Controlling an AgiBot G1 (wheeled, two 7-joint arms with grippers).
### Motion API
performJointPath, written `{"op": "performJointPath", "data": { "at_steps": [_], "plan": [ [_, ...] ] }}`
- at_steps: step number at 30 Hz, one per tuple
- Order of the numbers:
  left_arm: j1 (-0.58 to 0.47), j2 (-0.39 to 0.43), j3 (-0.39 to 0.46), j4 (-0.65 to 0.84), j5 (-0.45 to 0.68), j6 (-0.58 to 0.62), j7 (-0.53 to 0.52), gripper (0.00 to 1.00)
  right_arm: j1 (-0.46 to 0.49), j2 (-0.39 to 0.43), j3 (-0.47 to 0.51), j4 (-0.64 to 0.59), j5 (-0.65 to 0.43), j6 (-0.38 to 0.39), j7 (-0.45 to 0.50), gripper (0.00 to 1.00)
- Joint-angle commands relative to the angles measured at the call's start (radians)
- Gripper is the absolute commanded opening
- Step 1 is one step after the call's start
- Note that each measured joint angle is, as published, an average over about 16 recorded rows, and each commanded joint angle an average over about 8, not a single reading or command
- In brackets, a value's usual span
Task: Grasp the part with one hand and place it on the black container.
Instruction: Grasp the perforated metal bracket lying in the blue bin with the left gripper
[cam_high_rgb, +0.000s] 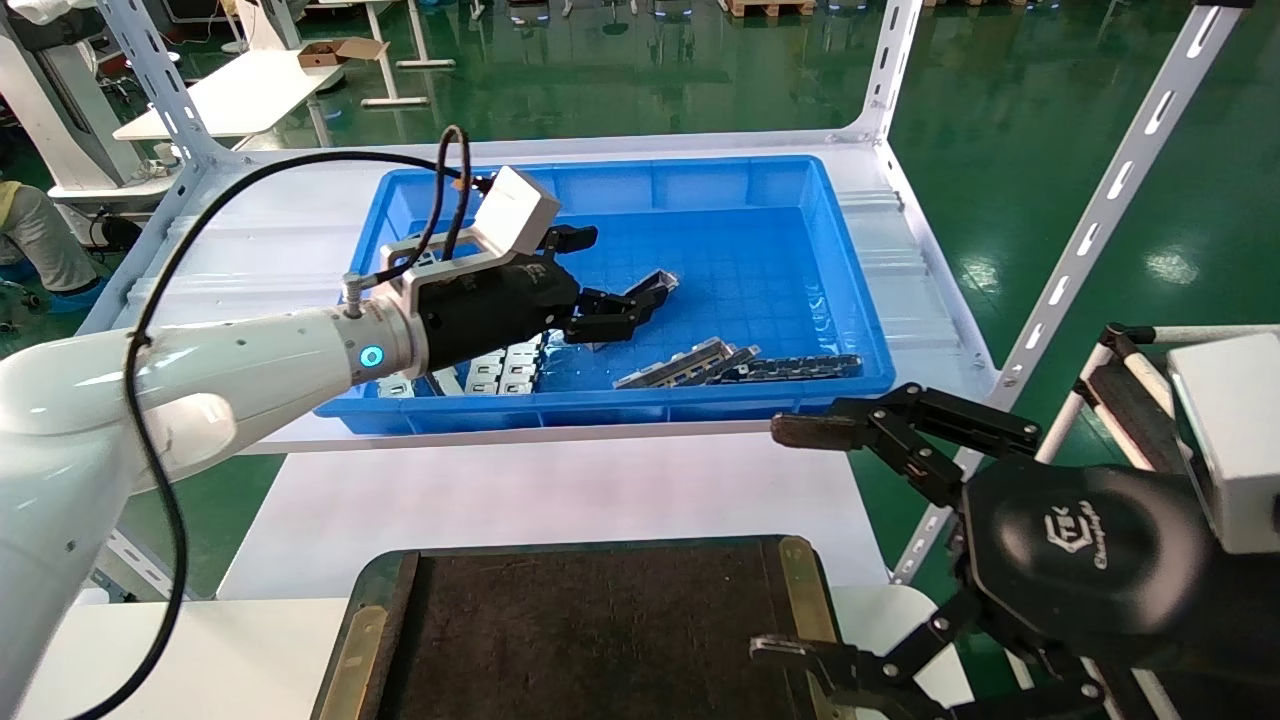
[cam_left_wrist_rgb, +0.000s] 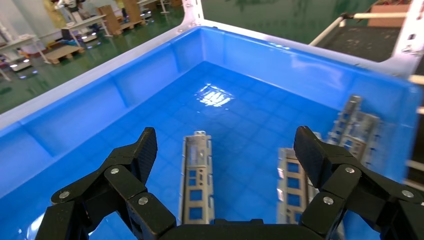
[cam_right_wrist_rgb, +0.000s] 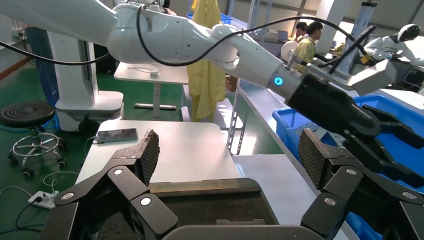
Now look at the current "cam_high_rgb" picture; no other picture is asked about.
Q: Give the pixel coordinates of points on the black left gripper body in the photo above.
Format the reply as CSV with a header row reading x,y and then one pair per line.
x,y
490,310

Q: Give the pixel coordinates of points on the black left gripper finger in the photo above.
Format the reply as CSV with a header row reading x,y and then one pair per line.
x,y
605,318
570,242

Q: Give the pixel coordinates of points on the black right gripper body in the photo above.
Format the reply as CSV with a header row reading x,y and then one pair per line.
x,y
1090,560

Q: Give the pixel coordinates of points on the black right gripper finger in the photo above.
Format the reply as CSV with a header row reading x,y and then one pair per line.
x,y
940,425
900,690

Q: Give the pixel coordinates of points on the silver metal bracket part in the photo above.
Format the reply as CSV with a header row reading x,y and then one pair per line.
x,y
662,283

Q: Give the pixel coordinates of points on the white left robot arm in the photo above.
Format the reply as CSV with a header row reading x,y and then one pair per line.
x,y
200,370

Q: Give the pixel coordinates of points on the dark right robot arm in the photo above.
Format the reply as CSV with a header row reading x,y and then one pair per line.
x,y
1250,620

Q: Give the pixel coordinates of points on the black tray container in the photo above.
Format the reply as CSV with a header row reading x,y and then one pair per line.
x,y
600,640

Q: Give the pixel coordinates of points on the metal brackets left pile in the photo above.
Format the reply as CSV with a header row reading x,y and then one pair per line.
x,y
523,365

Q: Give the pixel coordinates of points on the flat grey metal strip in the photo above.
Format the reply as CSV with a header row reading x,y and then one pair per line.
x,y
450,383

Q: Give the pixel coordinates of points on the large blue plastic bin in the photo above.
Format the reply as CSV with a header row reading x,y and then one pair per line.
x,y
750,260

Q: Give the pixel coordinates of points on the white metal shelf rack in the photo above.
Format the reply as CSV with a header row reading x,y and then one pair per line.
x,y
260,260

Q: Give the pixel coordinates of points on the open cardboard box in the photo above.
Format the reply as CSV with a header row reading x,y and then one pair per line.
x,y
340,52

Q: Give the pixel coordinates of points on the wooden pallet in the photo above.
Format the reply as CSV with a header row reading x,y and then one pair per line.
x,y
770,8

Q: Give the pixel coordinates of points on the white background desk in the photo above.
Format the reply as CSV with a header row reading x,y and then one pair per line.
x,y
240,95

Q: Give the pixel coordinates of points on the white robot column base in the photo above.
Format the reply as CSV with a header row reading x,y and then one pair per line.
x,y
60,110

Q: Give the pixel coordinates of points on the silver stamped metal bracket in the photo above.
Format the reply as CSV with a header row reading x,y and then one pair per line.
x,y
490,372
395,386

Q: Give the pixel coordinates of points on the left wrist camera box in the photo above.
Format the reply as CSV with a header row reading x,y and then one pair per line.
x,y
515,212

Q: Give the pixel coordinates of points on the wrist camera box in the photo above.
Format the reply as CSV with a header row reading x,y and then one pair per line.
x,y
1235,440
515,212

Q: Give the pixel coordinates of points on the dark metal bracket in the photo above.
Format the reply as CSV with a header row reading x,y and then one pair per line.
x,y
742,357

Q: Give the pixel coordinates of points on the long black metal bracket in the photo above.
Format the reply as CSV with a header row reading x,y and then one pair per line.
x,y
800,368

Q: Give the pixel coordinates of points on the white tube frame black pad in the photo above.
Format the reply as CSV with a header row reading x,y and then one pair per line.
x,y
1135,410

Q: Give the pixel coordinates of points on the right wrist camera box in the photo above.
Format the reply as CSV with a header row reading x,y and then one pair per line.
x,y
1235,440

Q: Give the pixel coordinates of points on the white desk leg frame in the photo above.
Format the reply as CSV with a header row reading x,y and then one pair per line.
x,y
395,101

